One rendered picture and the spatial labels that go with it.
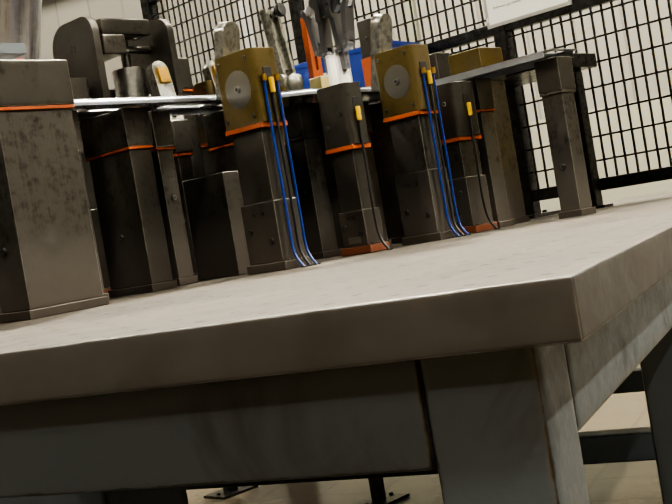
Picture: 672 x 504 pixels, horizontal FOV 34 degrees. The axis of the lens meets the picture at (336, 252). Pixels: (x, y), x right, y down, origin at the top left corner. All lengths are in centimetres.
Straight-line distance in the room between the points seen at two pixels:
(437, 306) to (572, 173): 138
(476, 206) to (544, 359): 136
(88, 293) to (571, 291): 94
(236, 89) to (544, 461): 113
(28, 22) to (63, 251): 107
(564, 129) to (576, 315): 140
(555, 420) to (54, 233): 89
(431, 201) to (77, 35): 69
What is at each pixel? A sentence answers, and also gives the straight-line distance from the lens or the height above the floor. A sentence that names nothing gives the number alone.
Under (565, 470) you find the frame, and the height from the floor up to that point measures 57.
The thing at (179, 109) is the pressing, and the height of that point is 100.
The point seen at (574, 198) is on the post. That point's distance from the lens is 205.
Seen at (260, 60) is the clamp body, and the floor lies 102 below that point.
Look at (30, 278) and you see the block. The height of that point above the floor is 75.
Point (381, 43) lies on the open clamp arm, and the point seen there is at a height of 106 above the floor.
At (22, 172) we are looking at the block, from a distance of 147.
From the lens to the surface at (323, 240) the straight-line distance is 206.
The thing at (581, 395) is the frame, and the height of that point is 60.
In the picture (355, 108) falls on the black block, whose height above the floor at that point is 94.
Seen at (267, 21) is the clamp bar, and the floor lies 119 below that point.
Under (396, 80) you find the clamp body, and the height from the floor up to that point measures 99.
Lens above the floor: 75
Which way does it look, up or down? 1 degrees down
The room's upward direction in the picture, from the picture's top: 10 degrees counter-clockwise
